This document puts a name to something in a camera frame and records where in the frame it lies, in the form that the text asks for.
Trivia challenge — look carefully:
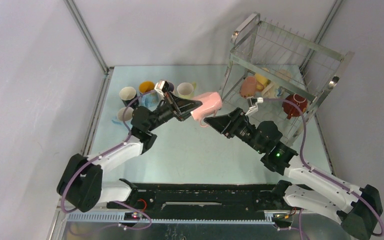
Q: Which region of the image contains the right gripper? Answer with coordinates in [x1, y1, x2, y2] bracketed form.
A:
[204, 107, 265, 154]

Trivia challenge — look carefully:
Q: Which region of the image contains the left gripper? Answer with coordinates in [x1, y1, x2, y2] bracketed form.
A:
[147, 91, 203, 132]

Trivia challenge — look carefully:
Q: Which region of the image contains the pink mug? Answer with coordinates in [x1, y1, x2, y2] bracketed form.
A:
[191, 92, 223, 128]

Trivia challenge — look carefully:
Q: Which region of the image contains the blue patterned mug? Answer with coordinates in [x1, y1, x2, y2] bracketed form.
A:
[138, 81, 159, 108]

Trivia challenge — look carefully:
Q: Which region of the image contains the salmon pink cup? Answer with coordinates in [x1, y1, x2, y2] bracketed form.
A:
[239, 76, 257, 99]

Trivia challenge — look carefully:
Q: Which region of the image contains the light blue mug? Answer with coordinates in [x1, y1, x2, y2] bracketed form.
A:
[111, 107, 134, 128]

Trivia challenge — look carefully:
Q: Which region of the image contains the pale pink cup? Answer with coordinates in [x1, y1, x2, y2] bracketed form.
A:
[167, 82, 176, 93]

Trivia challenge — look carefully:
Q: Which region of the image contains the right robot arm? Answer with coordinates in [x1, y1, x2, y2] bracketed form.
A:
[204, 107, 384, 240]

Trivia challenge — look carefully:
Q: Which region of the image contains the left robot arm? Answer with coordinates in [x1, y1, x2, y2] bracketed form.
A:
[56, 92, 203, 213]

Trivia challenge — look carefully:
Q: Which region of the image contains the metal dish rack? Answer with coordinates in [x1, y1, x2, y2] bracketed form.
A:
[220, 12, 355, 145]

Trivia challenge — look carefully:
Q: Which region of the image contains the orange yellow cup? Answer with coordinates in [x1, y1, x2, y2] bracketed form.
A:
[254, 73, 271, 92]

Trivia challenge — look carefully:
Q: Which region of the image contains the dark red mug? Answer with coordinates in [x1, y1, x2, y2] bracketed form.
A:
[282, 93, 309, 120]

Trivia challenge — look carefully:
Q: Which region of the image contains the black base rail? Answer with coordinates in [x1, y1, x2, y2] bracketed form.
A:
[59, 180, 332, 222]

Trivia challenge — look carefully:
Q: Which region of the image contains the aluminium frame post left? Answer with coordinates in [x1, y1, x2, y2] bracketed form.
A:
[63, 0, 110, 75]

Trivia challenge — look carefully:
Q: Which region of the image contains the aluminium frame post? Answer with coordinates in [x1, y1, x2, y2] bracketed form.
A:
[63, 0, 110, 75]
[300, 0, 345, 70]

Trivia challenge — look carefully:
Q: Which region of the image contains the aluminium frame post right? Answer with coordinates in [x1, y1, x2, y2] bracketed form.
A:
[300, 0, 345, 70]

